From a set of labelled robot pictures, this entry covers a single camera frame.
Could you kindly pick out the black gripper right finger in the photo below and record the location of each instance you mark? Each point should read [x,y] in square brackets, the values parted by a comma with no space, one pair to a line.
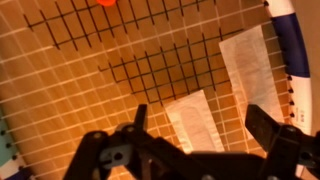
[275,136]

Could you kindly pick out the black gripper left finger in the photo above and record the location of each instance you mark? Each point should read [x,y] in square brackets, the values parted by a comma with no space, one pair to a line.
[141,116]

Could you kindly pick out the large bandage strip wrapper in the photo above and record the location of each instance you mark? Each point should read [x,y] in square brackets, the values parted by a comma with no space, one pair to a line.
[250,73]

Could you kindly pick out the white blue tennis racket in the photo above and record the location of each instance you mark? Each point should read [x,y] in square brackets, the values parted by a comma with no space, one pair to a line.
[83,83]

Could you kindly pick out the small bandage strip wrapper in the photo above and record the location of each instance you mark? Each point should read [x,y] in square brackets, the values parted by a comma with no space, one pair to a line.
[195,123]

